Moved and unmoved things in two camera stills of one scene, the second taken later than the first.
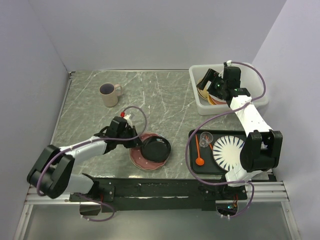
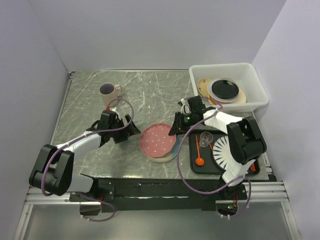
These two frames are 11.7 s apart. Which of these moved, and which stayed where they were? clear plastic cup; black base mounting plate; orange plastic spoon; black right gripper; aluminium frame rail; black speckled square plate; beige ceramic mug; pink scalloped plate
Moved: black right gripper; pink scalloped plate; black speckled square plate
Stayed: aluminium frame rail; orange plastic spoon; black base mounting plate; clear plastic cup; beige ceramic mug
